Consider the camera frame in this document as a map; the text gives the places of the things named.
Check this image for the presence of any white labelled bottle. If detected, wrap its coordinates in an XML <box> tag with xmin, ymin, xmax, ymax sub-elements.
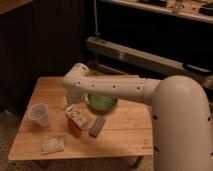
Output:
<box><xmin>65</xmin><ymin>106</ymin><xmax>88</xmax><ymax>130</ymax></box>

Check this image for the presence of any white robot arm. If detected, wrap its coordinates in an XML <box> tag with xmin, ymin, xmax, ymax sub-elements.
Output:
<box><xmin>62</xmin><ymin>63</ymin><xmax>213</xmax><ymax>171</ymax></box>

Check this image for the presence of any background workbench shelf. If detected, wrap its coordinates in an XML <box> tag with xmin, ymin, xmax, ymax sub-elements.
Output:
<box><xmin>102</xmin><ymin>0</ymin><xmax>213</xmax><ymax>24</ymax></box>

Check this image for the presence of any vertical metal pole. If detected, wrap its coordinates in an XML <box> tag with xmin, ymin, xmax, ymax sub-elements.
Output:
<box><xmin>93</xmin><ymin>0</ymin><xmax>100</xmax><ymax>40</ymax></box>

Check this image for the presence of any grey metal rail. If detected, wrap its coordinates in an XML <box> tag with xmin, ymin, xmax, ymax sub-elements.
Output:
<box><xmin>86</xmin><ymin>37</ymin><xmax>213</xmax><ymax>82</ymax></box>

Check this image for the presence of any white plastic packet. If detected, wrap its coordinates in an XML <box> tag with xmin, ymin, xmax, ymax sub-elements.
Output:
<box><xmin>41</xmin><ymin>136</ymin><xmax>64</xmax><ymax>155</ymax></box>

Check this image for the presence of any clear plastic cup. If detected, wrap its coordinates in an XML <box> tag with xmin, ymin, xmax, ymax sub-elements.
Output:
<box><xmin>28</xmin><ymin>103</ymin><xmax>49</xmax><ymax>127</ymax></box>

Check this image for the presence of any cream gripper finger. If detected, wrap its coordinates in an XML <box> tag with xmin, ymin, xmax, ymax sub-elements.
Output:
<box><xmin>60</xmin><ymin>97</ymin><xmax>68</xmax><ymax>111</ymax></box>

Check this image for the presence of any green ceramic bowl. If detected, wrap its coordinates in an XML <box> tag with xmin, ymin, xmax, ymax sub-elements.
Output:
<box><xmin>88</xmin><ymin>94</ymin><xmax>118</xmax><ymax>112</ymax></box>

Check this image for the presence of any wooden bamboo table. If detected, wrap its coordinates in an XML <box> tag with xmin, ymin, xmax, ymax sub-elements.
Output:
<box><xmin>8</xmin><ymin>77</ymin><xmax>153</xmax><ymax>160</ymax></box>

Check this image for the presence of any orange red marker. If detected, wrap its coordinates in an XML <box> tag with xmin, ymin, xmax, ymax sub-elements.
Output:
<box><xmin>68</xmin><ymin>119</ymin><xmax>81</xmax><ymax>137</ymax></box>

